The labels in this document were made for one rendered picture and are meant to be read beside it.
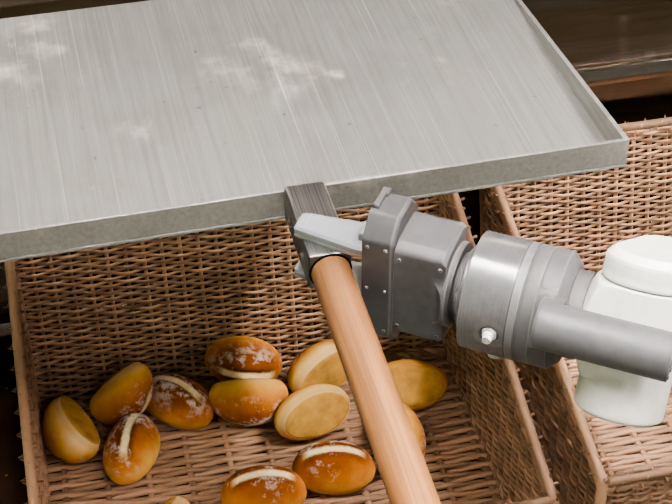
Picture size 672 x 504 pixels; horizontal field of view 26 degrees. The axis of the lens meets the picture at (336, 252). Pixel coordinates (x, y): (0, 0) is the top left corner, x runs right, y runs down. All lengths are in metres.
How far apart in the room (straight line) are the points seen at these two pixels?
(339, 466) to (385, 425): 0.77
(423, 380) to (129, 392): 0.36
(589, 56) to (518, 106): 0.55
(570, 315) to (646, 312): 0.06
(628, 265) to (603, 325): 0.05
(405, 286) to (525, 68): 0.35
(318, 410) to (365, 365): 0.80
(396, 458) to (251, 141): 0.40
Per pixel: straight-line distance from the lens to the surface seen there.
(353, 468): 1.73
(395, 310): 1.08
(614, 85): 1.90
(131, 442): 1.76
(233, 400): 1.80
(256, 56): 1.35
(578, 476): 1.68
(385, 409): 0.96
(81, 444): 1.77
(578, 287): 1.04
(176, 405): 1.81
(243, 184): 1.20
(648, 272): 1.02
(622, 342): 0.99
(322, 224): 1.09
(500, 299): 1.03
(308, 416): 1.78
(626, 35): 1.85
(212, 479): 1.78
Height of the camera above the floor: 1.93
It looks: 40 degrees down
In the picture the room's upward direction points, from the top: straight up
